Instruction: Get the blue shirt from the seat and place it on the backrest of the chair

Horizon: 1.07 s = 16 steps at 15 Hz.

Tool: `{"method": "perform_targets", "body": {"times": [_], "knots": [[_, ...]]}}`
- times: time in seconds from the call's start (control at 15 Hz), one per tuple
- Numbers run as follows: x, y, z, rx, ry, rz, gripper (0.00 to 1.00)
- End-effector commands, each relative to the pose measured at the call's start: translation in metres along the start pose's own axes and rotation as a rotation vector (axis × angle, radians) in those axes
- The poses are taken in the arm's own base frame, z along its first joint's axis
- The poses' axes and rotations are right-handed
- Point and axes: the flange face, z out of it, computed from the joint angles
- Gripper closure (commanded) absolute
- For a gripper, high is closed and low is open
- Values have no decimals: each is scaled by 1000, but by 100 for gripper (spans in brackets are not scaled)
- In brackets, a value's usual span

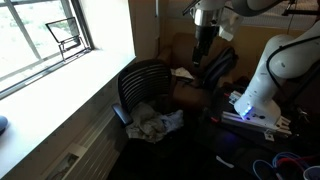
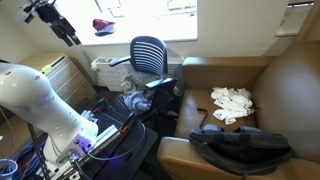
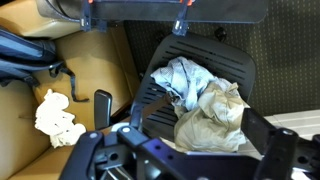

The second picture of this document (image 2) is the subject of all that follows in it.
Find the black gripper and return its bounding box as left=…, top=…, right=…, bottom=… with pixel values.
left=34, top=3, right=82, bottom=48

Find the blue striped shirt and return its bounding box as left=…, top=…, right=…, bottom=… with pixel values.
left=123, top=90, right=153, bottom=115

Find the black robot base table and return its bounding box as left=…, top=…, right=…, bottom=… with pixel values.
left=73, top=96, right=159, bottom=180

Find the black slatted office chair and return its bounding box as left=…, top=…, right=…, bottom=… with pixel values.
left=109, top=35, right=180, bottom=123

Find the maroon and blue beanie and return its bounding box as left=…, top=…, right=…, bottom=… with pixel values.
left=92, top=18, right=117, bottom=37

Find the yellow sticky note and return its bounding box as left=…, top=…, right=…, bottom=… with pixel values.
left=41, top=64, right=54, bottom=74

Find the light wooden drawer cabinet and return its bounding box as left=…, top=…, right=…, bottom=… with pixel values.
left=19, top=53, right=98, bottom=108

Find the beige grey crumpled cloth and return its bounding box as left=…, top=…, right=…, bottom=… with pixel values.
left=119, top=73, right=150, bottom=96

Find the thin black stand pole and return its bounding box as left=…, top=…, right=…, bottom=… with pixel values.
left=27, top=122, right=52, bottom=180

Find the white cup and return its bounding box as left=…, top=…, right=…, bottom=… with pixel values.
left=0, top=159, right=19, bottom=180

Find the white crumpled towel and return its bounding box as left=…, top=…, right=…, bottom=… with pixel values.
left=210, top=86, right=256, bottom=126

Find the black laptop bag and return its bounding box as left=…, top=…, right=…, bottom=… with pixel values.
left=188, top=124, right=294, bottom=177

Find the brown leather armchair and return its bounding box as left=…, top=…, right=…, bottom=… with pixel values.
left=156, top=39, right=320, bottom=180

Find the white wall radiator unit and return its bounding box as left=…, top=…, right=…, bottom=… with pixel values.
left=90, top=55, right=184, bottom=93

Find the window with dark frame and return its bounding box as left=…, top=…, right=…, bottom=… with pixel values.
left=54, top=0, right=198, bottom=47

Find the aluminium rail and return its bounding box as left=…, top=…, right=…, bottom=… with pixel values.
left=49, top=124, right=122, bottom=180

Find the black looped cable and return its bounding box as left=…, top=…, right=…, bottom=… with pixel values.
left=84, top=121, right=148, bottom=162

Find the blue cable bundle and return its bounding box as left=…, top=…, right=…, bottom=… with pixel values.
left=11, top=142, right=45, bottom=180

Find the black thin strap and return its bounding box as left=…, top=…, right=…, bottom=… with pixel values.
left=196, top=107, right=210, bottom=130

